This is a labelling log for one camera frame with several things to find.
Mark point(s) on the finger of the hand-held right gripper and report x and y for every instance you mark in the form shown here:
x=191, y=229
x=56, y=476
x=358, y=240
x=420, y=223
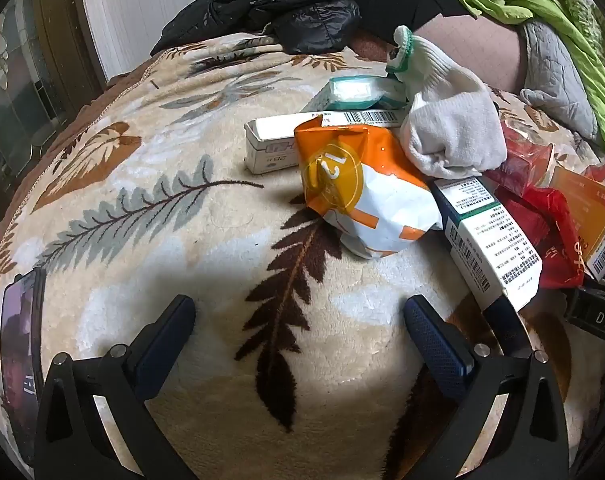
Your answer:
x=505, y=322

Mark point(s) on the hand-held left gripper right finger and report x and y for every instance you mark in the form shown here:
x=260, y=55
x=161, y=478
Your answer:
x=435, y=345

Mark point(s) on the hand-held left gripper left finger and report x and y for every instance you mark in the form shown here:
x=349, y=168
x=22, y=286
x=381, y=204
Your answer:
x=165, y=345

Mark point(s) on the white dark blue medicine box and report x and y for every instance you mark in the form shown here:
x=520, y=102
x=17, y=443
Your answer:
x=487, y=240

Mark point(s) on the orange white plastic bag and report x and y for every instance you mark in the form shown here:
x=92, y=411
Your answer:
x=372, y=195

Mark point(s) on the red cigarette box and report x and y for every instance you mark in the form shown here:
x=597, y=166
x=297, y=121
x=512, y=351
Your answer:
x=522, y=160

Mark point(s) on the white knit glove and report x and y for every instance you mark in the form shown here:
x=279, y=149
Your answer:
x=447, y=120

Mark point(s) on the long white box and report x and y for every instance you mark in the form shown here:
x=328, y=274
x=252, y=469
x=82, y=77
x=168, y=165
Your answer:
x=272, y=135

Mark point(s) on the teal white box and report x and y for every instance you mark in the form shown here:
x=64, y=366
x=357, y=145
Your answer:
x=352, y=92

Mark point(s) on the leaf print blanket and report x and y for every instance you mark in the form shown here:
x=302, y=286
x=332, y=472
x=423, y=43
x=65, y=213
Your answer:
x=182, y=260

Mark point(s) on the red plastic wrapper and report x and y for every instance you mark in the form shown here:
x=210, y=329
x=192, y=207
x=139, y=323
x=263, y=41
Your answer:
x=542, y=230

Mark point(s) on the orange box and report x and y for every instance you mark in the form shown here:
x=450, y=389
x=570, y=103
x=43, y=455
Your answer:
x=592, y=215

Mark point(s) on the black smartphone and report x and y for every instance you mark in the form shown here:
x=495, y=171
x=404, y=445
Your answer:
x=22, y=350

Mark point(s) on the grey quilted pillow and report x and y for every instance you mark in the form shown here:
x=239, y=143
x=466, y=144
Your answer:
x=552, y=70

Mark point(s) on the brown sofa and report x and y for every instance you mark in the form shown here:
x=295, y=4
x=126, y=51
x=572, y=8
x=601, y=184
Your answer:
x=472, y=50

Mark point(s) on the wooden framed glass door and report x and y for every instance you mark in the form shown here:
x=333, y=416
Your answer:
x=17, y=85

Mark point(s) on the green quilt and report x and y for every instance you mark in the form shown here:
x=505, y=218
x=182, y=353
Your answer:
x=557, y=0

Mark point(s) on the black cloth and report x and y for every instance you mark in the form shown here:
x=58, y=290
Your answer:
x=397, y=0

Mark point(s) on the black puffer jacket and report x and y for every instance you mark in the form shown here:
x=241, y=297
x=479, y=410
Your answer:
x=262, y=0

